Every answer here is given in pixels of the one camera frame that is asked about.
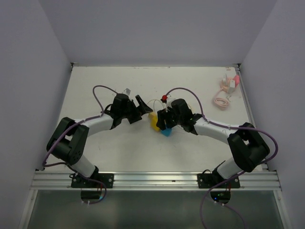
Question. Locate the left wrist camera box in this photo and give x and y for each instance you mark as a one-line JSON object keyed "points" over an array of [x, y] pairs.
{"points": [[126, 92]]}

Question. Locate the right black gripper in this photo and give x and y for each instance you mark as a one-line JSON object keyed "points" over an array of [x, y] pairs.
{"points": [[162, 115]]}

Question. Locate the right black base bracket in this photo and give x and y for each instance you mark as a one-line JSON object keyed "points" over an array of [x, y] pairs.
{"points": [[208, 179]]}

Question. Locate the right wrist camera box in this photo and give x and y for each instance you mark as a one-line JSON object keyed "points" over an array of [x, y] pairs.
{"points": [[167, 99]]}

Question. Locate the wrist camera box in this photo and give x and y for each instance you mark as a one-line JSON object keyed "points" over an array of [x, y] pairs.
{"points": [[167, 99], [126, 92]]}

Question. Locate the black base bracket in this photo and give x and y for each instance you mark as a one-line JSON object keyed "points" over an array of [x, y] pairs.
{"points": [[208, 179], [98, 180]]}

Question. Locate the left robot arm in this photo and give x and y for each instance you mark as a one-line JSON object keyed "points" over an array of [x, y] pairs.
{"points": [[69, 138]]}

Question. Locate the yellow cube power socket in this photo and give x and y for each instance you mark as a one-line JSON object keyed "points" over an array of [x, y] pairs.
{"points": [[153, 121]]}

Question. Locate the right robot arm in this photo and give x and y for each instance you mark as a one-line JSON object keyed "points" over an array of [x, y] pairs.
{"points": [[247, 146]]}

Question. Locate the blue plug adapter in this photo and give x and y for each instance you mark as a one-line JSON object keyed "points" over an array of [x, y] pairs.
{"points": [[166, 132]]}

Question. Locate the left black base bracket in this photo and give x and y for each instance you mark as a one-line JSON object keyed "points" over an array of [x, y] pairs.
{"points": [[98, 180]]}

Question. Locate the pink power socket cluster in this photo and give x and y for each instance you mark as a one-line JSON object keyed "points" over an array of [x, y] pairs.
{"points": [[228, 84]]}

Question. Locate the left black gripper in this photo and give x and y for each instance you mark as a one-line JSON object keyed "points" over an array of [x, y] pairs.
{"points": [[143, 108]]}

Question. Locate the aluminium front rail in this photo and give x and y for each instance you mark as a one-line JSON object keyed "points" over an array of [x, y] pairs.
{"points": [[157, 181]]}

